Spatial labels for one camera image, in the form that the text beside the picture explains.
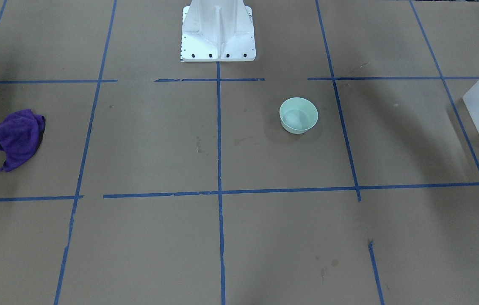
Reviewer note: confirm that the purple cloth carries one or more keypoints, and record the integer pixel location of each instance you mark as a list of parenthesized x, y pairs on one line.
[(21, 134)]

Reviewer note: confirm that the mint green bowl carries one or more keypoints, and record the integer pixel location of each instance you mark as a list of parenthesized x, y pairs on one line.
[(298, 115)]

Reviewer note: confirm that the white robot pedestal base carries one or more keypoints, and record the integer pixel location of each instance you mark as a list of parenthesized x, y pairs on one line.
[(217, 31)]

